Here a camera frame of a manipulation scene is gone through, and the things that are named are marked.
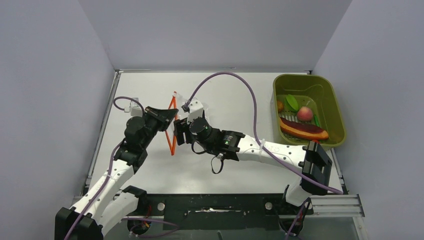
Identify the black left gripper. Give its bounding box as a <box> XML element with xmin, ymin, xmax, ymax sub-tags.
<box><xmin>141</xmin><ymin>106</ymin><xmax>179</xmax><ymax>149</ymax></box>

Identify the clear zip top bag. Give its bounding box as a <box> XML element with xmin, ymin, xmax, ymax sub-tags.
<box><xmin>165</xmin><ymin>97</ymin><xmax>209</xmax><ymax>156</ymax></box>

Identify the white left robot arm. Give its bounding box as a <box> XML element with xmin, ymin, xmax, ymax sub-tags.
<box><xmin>54</xmin><ymin>106</ymin><xmax>178</xmax><ymax>240</ymax></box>

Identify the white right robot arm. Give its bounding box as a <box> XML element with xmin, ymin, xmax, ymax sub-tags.
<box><xmin>173</xmin><ymin>117</ymin><xmax>333</xmax><ymax>214</ymax></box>

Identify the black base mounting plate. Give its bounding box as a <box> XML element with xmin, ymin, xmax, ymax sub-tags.
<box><xmin>129</xmin><ymin>193</ymin><xmax>314</xmax><ymax>232</ymax></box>

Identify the brown toy potato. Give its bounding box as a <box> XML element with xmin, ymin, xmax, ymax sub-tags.
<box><xmin>276</xmin><ymin>100</ymin><xmax>284</xmax><ymax>113</ymax></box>

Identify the green toy starfruit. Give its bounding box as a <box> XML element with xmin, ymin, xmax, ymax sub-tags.
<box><xmin>284</xmin><ymin>94</ymin><xmax>299</xmax><ymax>112</ymax></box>

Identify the pink toy peach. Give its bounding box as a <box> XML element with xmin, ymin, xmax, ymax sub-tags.
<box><xmin>296</xmin><ymin>106</ymin><xmax>314</xmax><ymax>122</ymax></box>

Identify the olive green plastic tub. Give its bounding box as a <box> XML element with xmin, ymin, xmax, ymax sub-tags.
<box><xmin>271</xmin><ymin>74</ymin><xmax>347</xmax><ymax>149</ymax></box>

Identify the green toy chili pepper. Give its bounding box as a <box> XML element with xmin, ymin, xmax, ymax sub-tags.
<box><xmin>313</xmin><ymin>115</ymin><xmax>321</xmax><ymax>127</ymax></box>

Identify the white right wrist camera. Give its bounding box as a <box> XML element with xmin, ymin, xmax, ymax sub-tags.
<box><xmin>181</xmin><ymin>99</ymin><xmax>204</xmax><ymax>124</ymax></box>

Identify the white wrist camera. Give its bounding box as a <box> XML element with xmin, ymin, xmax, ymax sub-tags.
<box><xmin>181</xmin><ymin>99</ymin><xmax>204</xmax><ymax>124</ymax></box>
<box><xmin>124</xmin><ymin>97</ymin><xmax>143</xmax><ymax>117</ymax></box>

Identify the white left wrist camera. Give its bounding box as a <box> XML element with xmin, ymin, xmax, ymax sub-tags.
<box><xmin>124</xmin><ymin>97</ymin><xmax>143</xmax><ymax>117</ymax></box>

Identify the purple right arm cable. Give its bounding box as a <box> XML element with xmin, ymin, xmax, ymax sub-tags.
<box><xmin>184</xmin><ymin>71</ymin><xmax>344</xmax><ymax>196</ymax></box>

